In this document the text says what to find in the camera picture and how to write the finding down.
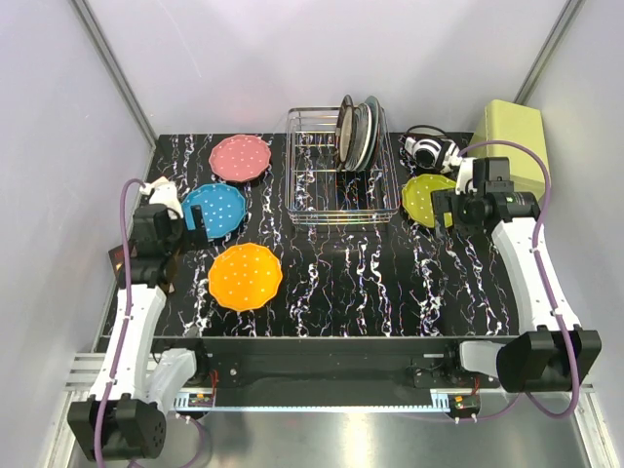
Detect black and white headphones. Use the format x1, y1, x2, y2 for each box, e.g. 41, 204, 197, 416
404, 124, 462, 175

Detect grey-green plate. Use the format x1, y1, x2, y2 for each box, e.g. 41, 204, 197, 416
349, 102, 372, 172

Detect chrome wire dish rack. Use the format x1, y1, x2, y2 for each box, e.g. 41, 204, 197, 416
284, 106, 400, 226

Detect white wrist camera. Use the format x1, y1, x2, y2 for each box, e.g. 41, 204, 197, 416
139, 176, 183, 219
454, 157, 478, 195

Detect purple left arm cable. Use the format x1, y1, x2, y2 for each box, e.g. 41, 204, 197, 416
92, 177, 206, 468

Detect aluminium frame rail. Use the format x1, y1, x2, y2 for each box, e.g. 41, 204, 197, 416
70, 0, 157, 152

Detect lime green box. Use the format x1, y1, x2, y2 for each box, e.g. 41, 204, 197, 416
468, 99, 550, 202

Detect blue polka dot plate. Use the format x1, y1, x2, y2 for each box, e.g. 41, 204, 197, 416
181, 183, 247, 240

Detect pink polka dot plate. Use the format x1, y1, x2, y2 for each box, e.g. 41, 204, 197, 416
209, 135, 271, 183

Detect lime green polka dot plate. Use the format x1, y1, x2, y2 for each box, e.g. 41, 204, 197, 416
401, 174, 455, 228

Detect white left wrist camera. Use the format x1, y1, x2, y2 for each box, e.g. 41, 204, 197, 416
139, 176, 183, 219

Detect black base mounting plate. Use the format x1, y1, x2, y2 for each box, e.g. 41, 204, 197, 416
151, 336, 498, 391

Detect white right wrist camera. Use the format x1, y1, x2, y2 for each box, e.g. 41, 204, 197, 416
454, 157, 478, 195

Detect dark brown rimmed plate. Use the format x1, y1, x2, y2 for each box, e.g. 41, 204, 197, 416
334, 95, 354, 170

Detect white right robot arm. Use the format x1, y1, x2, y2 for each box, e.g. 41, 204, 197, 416
431, 158, 602, 393

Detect teal rimmed plate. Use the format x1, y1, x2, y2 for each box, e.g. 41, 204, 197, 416
365, 96, 385, 171

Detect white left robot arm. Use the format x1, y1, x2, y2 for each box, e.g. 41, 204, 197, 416
67, 203, 211, 466

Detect dark cover book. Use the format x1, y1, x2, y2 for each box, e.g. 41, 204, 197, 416
107, 243, 176, 295

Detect orange polka dot plate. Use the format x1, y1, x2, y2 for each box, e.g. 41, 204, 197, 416
208, 243, 283, 313

